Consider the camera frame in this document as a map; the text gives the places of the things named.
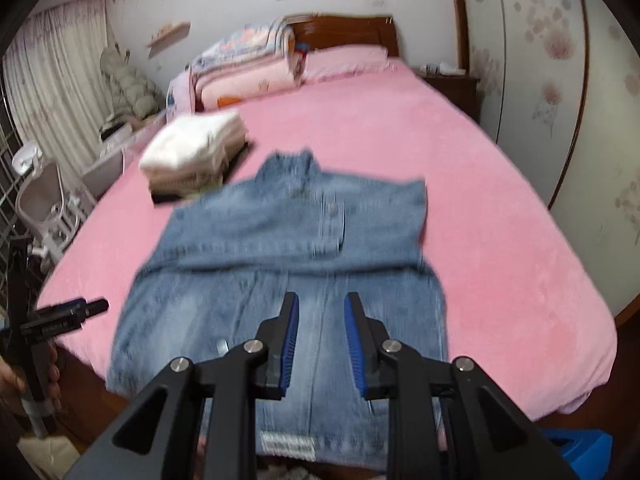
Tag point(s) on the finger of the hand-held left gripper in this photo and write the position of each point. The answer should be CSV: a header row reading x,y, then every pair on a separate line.
x,y
52,324
90,307

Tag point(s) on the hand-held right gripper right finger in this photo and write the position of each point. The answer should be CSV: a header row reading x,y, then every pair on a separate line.
x,y
356,345

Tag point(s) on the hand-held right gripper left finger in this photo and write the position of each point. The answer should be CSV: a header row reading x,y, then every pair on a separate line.
x,y
290,345

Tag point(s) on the blue denim jacket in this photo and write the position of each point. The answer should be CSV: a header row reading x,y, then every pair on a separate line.
x,y
280,240

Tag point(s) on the person's left hand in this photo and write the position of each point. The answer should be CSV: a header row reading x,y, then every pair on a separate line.
x,y
10,385

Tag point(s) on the white office chair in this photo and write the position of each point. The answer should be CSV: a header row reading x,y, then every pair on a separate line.
x,y
37,200

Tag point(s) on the folded grey-brown knit garment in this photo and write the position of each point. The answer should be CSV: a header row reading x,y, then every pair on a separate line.
x,y
185,185

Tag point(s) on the folded cream garment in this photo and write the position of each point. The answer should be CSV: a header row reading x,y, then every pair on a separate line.
x,y
200,172

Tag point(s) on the black and white handbag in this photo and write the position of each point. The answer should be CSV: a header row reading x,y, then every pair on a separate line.
x,y
115,130

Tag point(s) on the bed with pink sheet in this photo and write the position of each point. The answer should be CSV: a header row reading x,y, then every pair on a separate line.
x,y
450,185

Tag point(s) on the folded white fleece garment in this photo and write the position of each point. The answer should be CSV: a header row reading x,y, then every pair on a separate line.
x,y
190,142

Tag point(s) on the green puffer coat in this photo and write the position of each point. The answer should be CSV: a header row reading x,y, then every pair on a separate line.
x,y
127,90

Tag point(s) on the pink cushion with blue print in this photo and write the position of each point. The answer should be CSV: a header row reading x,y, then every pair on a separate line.
x,y
180,95

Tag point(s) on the white floral curtain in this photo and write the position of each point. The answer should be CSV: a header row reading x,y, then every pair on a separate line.
x,y
55,70

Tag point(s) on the blue plastic stool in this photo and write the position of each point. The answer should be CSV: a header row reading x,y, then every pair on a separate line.
x,y
580,450

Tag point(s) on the folded pink quilt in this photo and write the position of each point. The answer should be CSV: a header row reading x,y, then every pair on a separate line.
x,y
250,82

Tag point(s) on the wooden nightstand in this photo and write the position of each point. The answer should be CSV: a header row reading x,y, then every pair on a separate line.
x,y
455,92

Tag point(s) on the pink pillow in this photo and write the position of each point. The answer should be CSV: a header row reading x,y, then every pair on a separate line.
x,y
345,62

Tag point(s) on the white papers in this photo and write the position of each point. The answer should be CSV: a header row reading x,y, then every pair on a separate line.
x,y
442,69

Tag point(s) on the small blue cloth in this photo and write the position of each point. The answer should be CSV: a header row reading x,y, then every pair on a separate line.
x,y
301,49

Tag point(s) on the wooden headboard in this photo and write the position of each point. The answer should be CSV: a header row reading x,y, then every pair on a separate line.
x,y
350,30

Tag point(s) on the floral wardrobe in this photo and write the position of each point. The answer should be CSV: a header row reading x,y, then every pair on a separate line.
x,y
540,85

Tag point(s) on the wooden wall shelf with trinkets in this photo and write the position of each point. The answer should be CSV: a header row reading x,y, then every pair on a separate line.
x,y
169,32

